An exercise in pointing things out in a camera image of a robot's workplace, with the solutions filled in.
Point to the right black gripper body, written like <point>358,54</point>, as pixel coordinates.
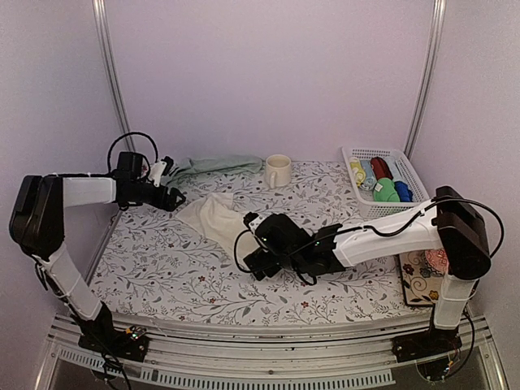
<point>270,267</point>

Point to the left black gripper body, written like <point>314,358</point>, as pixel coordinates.
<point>158,200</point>

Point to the cream white towel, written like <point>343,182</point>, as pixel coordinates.
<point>214,218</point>

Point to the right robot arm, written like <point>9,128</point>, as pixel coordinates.
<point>448,221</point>

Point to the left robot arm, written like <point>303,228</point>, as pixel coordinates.
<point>38,224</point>

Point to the floral table mat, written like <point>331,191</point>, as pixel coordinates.
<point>156,266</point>

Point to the mint green towel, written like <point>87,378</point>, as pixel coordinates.
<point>234,164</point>

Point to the cream ceramic mug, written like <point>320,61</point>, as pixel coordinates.
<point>278,171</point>

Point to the yellow rolled towel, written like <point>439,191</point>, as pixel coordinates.
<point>358,171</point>

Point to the light blue rolled towel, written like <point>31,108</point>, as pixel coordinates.
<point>370,180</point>

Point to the green rolled towel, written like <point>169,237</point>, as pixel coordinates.
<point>384,191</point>

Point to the white plastic basket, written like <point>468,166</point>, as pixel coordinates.
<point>401,169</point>

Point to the red rolled towel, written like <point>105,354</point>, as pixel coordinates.
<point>380,168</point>

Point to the floral square plate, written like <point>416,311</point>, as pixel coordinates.
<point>420,283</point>

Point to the red patterned bowl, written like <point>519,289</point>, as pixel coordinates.
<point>437,260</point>

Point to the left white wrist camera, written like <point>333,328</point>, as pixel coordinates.
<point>159,169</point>

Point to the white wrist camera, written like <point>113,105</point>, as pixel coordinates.
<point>253,220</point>
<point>159,169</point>

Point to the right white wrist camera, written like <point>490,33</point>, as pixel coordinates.
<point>253,220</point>

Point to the aluminium front rail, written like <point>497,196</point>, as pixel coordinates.
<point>185,355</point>

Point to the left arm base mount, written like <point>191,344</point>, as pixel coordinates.
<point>131,344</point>

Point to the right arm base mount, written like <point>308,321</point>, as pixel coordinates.
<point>425,344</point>

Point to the left aluminium frame post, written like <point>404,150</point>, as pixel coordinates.
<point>108,58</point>

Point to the aluminium frame post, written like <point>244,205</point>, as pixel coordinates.
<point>108,58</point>
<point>433,48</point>

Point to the right aluminium frame post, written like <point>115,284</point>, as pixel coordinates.
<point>433,48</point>

